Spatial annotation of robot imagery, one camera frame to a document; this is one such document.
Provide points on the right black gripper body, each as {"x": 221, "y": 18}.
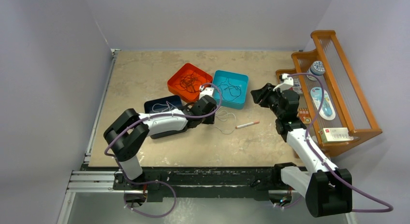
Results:
{"x": 272, "y": 98}

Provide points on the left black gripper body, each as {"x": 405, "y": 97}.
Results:
{"x": 208, "y": 119}

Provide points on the white orange marker pen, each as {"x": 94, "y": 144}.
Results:
{"x": 246, "y": 125}

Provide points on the teal plastic tray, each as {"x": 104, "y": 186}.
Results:
{"x": 233, "y": 88}

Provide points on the orange plastic tray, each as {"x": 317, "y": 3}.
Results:
{"x": 186, "y": 82}

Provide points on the dark blue plastic tray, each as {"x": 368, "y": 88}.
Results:
{"x": 163, "y": 105}

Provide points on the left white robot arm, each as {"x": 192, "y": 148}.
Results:
{"x": 128, "y": 132}

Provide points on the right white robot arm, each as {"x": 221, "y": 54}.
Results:
{"x": 322, "y": 186}

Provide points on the coloured marker set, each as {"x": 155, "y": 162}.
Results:
{"x": 297, "y": 86}

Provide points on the blue white jar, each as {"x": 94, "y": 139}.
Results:
{"x": 317, "y": 68}

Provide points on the blue blister pack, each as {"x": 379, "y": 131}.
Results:
{"x": 327, "y": 110}

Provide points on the wooden shelf rack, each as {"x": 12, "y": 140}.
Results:
{"x": 350, "y": 105}

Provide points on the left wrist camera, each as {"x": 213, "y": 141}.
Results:
{"x": 206, "y": 91}

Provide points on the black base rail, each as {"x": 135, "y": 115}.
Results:
{"x": 260, "y": 183}

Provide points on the aluminium frame rails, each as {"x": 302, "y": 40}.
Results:
{"x": 91, "y": 199}

